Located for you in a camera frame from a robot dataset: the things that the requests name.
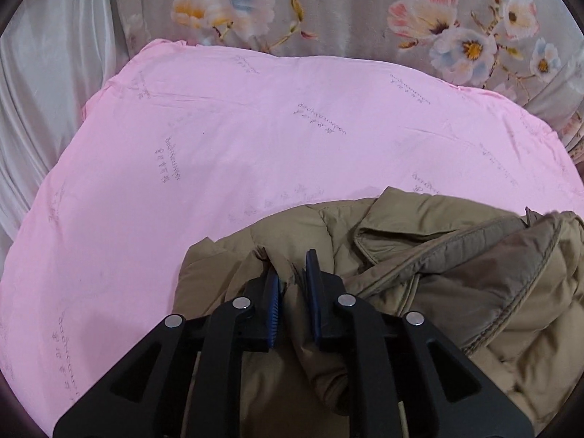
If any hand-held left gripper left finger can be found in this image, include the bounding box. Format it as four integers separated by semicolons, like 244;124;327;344
52;267;286;438

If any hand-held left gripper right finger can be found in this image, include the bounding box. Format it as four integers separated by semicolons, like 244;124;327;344
305;249;534;438

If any olive quilted jacket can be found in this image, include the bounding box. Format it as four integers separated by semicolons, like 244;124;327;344
176;185;584;438

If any pink printed bed sheet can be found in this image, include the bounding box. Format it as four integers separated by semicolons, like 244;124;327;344
0;39;579;438

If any grey floral blanket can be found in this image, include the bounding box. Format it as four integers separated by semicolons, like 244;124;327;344
112;0;584;153

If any white satin curtain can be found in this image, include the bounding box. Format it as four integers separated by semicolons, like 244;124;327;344
0;0;138;249

